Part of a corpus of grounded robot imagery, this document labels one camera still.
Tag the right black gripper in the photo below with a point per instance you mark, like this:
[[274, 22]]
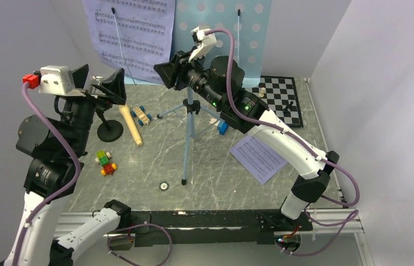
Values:
[[167, 70]]

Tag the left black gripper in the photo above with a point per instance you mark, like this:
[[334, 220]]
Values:
[[114, 86]]

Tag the gold toy microphone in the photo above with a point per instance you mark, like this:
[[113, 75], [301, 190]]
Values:
[[125, 112]]

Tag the sheet music page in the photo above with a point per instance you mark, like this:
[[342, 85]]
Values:
[[261, 161], [133, 35]]

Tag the black microphone stand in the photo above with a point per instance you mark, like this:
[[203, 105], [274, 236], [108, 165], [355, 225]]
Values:
[[108, 130]]

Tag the light blue music stand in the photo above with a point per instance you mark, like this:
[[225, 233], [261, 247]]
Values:
[[220, 92]]

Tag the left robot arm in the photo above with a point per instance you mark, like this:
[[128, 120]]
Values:
[[65, 102]]

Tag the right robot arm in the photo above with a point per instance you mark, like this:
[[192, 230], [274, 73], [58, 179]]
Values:
[[314, 166]]

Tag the wooden toy car blue wheels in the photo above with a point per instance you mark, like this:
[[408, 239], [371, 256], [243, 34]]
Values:
[[142, 118]]

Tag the colourful brick toy train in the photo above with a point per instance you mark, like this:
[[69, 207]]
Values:
[[103, 158]]

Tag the blue white block toy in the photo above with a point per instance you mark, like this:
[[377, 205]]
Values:
[[220, 125]]

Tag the white chess piece upper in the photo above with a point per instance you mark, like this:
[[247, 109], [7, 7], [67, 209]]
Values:
[[262, 92]]

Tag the black white chessboard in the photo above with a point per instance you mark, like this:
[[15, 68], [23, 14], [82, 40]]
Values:
[[279, 91]]

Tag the poker chip on table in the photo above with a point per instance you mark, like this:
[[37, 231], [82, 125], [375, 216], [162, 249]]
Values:
[[164, 186]]

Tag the black chess piece right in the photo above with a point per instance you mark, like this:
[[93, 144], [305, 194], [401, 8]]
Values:
[[288, 107]]

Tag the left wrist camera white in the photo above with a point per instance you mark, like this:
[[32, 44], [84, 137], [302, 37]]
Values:
[[53, 79]]

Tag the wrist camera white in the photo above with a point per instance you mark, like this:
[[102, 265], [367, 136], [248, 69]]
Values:
[[53, 79], [204, 42]]

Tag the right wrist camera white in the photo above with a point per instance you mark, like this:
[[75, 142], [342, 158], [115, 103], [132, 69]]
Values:
[[204, 42]]

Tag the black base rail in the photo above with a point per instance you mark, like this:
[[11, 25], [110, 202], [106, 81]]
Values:
[[261, 226]]

